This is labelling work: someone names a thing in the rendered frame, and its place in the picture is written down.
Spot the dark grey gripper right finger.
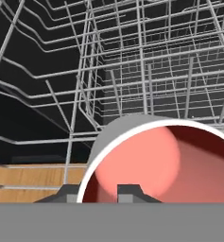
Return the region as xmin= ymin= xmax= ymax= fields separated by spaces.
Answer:
xmin=116 ymin=184 xmax=164 ymax=204

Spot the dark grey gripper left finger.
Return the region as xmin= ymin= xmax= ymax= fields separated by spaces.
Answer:
xmin=34 ymin=184 xmax=83 ymax=204

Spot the grey cup with red inside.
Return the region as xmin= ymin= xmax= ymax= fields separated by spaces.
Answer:
xmin=77 ymin=113 xmax=224 ymax=204

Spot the dark dishwasher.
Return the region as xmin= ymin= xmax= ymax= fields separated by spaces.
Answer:
xmin=0 ymin=0 xmax=224 ymax=165

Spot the grey wire dishwasher rack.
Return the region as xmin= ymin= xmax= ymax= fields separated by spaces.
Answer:
xmin=0 ymin=0 xmax=224 ymax=192

